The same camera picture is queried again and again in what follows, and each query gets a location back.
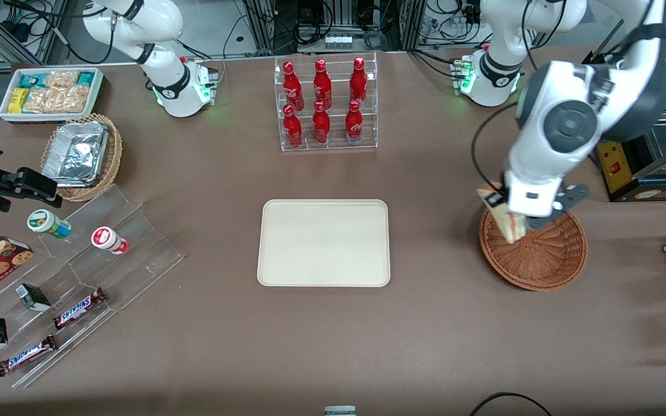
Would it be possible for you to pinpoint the red cola bottle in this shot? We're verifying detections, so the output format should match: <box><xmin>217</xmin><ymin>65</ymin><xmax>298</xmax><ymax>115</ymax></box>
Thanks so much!
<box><xmin>313</xmin><ymin>58</ymin><xmax>334</xmax><ymax>109</ymax></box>
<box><xmin>282</xmin><ymin>61</ymin><xmax>305</xmax><ymax>110</ymax></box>
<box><xmin>349</xmin><ymin>57</ymin><xmax>369</xmax><ymax>105</ymax></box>
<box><xmin>312</xmin><ymin>101</ymin><xmax>332</xmax><ymax>145</ymax></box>
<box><xmin>283</xmin><ymin>104</ymin><xmax>304</xmax><ymax>148</ymax></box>
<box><xmin>345</xmin><ymin>99</ymin><xmax>365</xmax><ymax>144</ymax></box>

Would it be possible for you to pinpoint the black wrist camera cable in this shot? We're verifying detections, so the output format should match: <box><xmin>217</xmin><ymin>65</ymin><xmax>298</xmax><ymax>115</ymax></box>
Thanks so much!
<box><xmin>471</xmin><ymin>103</ymin><xmax>521</xmax><ymax>189</ymax></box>

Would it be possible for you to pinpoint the snickers chocolate bar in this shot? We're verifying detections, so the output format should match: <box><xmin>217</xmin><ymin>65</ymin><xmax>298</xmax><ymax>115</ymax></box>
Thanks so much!
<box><xmin>53</xmin><ymin>287</ymin><xmax>108</xmax><ymax>330</ymax></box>
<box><xmin>0</xmin><ymin>334</ymin><xmax>60</xmax><ymax>377</ymax></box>

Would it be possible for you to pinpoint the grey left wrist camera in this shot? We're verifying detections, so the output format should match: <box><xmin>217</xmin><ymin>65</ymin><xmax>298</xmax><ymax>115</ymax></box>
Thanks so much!
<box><xmin>554</xmin><ymin>184</ymin><xmax>591</xmax><ymax>217</ymax></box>

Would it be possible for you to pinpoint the beige plastic tray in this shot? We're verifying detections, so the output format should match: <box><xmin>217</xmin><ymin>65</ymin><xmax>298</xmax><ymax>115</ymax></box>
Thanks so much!
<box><xmin>257</xmin><ymin>199</ymin><xmax>391</xmax><ymax>288</ymax></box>

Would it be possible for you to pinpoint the red label white cup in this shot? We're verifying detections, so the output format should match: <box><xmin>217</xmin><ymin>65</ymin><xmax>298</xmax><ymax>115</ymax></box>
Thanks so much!
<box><xmin>91</xmin><ymin>226</ymin><xmax>130</xmax><ymax>255</ymax></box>

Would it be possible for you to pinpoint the white plastic snack bin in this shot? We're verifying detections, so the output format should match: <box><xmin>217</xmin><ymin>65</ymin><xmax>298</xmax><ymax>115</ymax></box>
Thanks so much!
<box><xmin>0</xmin><ymin>66</ymin><xmax>106</xmax><ymax>125</ymax></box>

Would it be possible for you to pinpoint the black food warmer cabinet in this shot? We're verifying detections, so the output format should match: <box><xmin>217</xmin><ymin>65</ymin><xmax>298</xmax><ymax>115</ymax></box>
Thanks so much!
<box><xmin>584</xmin><ymin>12</ymin><xmax>666</xmax><ymax>203</ymax></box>

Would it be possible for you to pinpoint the aluminium foil tray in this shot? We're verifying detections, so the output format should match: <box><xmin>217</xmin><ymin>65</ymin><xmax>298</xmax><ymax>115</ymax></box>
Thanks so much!
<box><xmin>42</xmin><ymin>120</ymin><xmax>109</xmax><ymax>187</ymax></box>

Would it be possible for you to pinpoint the green label white cup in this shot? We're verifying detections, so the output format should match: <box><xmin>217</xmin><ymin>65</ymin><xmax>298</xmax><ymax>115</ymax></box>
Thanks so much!
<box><xmin>27</xmin><ymin>209</ymin><xmax>72</xmax><ymax>240</ymax></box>

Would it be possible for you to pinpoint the black looped table cable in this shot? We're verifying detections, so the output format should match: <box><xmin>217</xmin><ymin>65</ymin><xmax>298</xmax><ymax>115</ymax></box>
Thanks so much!
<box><xmin>469</xmin><ymin>391</ymin><xmax>553</xmax><ymax>416</ymax></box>

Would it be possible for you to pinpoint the clear rice cracker bag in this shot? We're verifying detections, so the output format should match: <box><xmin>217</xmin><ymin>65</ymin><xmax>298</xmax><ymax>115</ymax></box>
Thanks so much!
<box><xmin>44</xmin><ymin>70</ymin><xmax>80</xmax><ymax>91</ymax></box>
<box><xmin>24</xmin><ymin>87</ymin><xmax>89</xmax><ymax>114</ymax></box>

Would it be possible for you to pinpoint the brown round wicker basket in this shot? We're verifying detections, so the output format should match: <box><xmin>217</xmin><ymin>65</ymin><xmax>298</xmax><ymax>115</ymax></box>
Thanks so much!
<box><xmin>479</xmin><ymin>203</ymin><xmax>588</xmax><ymax>291</ymax></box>

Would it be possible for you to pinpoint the clear acrylic stepped display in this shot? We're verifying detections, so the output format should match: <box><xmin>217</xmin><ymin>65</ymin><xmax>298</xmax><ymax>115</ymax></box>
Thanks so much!
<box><xmin>0</xmin><ymin>184</ymin><xmax>184</xmax><ymax>389</ymax></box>

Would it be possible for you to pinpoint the light wicker basket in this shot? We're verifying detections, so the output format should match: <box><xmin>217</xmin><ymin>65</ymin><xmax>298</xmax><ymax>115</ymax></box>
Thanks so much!
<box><xmin>40</xmin><ymin>113</ymin><xmax>123</xmax><ymax>203</ymax></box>

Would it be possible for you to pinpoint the triangle sandwich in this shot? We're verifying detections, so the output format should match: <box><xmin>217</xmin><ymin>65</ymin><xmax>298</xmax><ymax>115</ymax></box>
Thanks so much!
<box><xmin>476</xmin><ymin>181</ymin><xmax>528</xmax><ymax>244</ymax></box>

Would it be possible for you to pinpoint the clear acrylic bottle rack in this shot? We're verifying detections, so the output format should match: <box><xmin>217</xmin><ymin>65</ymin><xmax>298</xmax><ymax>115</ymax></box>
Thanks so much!
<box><xmin>274</xmin><ymin>52</ymin><xmax>379</xmax><ymax>153</ymax></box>

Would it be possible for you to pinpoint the yellow snack pack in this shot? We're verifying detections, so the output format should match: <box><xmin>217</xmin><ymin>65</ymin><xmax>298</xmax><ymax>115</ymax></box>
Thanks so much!
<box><xmin>8</xmin><ymin>88</ymin><xmax>31</xmax><ymax>114</ymax></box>

